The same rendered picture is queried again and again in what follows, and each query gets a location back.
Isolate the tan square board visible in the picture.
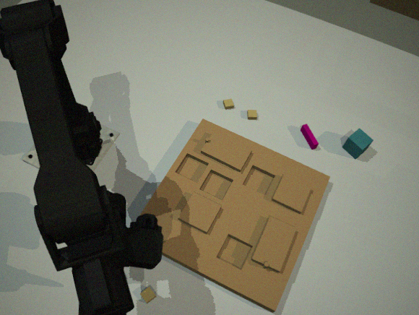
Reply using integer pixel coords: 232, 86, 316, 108
140, 119, 330, 313

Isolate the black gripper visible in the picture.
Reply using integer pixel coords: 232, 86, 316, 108
78, 194, 126, 315

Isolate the teal cube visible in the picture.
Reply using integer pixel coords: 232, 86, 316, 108
342, 128, 373, 159

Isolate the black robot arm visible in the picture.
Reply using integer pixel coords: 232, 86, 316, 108
0, 0, 164, 315

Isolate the small yellow block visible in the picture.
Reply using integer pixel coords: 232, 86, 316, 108
247, 110, 257, 120
140, 287, 157, 303
223, 98, 234, 109

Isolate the magenta rectangular block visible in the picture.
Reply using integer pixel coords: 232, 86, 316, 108
301, 124, 318, 150

